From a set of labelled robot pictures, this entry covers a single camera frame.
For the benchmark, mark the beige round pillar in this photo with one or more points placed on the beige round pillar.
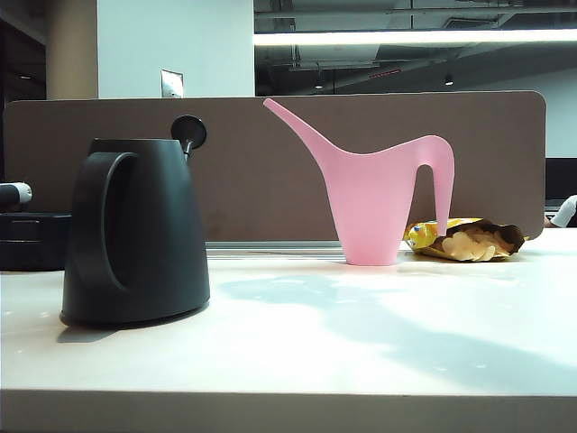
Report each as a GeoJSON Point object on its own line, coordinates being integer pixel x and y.
{"type": "Point", "coordinates": [72, 49]}

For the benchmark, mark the yellow chips bag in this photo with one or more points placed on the yellow chips bag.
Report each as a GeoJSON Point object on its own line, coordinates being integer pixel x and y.
{"type": "Point", "coordinates": [464, 245]}

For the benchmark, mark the person in white shirt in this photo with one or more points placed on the person in white shirt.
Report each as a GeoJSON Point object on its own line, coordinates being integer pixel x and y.
{"type": "Point", "coordinates": [569, 212]}

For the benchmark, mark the long ceiling light strip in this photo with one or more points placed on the long ceiling light strip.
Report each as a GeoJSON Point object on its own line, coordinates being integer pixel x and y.
{"type": "Point", "coordinates": [405, 37]}

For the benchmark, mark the small black pendant lamp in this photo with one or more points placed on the small black pendant lamp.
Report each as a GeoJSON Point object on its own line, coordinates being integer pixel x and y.
{"type": "Point", "coordinates": [449, 81]}

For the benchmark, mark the brown desk partition board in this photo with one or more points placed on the brown desk partition board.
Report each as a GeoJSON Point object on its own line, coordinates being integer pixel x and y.
{"type": "Point", "coordinates": [270, 189]}

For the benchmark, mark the silver wall switch plate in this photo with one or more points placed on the silver wall switch plate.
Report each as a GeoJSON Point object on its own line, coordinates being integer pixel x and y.
{"type": "Point", "coordinates": [171, 83]}

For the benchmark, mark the pink plastic watering can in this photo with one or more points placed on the pink plastic watering can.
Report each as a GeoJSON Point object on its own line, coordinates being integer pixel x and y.
{"type": "Point", "coordinates": [369, 203]}

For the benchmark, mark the black white cylindrical tool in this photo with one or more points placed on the black white cylindrical tool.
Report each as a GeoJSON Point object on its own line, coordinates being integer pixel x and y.
{"type": "Point", "coordinates": [20, 191]}

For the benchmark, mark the black plastic case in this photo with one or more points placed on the black plastic case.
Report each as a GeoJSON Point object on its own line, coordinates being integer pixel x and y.
{"type": "Point", "coordinates": [31, 243]}

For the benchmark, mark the black plastic watering can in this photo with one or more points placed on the black plastic watering can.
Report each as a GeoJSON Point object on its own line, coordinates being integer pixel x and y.
{"type": "Point", "coordinates": [158, 225]}

